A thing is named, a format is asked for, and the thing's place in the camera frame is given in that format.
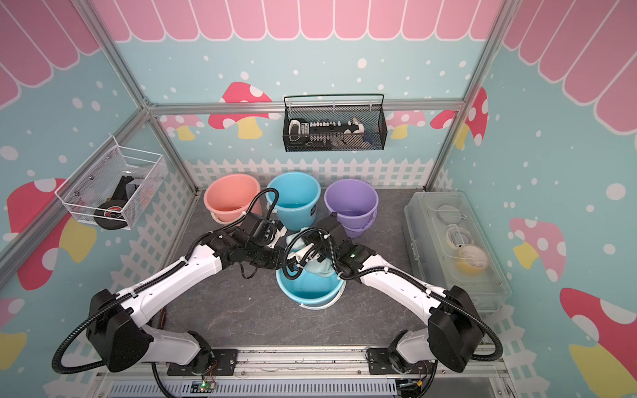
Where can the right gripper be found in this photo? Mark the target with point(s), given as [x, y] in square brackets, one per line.
[312, 236]

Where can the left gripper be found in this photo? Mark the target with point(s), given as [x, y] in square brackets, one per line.
[279, 253]

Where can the light green cloth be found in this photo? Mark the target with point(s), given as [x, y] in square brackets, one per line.
[318, 266]

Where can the teal bucket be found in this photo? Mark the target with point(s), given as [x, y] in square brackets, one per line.
[299, 194]
[317, 285]

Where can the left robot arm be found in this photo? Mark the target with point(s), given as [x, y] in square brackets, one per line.
[118, 324]

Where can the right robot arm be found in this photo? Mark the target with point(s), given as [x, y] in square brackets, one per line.
[454, 334]

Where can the purple bucket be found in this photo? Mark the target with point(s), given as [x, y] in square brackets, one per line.
[356, 204]

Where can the pink bucket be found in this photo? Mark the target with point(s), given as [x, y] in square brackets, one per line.
[229, 197]

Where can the white power strip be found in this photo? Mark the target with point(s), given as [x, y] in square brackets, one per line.
[301, 132]

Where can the clear plastic storage box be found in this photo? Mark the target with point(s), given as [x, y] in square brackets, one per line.
[447, 248]

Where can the black tape dispenser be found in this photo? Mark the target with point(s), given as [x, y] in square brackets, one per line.
[110, 214]

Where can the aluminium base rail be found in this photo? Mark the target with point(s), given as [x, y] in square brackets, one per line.
[329, 371]

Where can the red handled pliers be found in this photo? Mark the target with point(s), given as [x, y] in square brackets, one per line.
[160, 319]

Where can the black wire wall basket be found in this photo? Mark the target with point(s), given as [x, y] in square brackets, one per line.
[367, 109]

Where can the white wire wall basket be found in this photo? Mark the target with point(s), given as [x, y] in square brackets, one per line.
[94, 182]

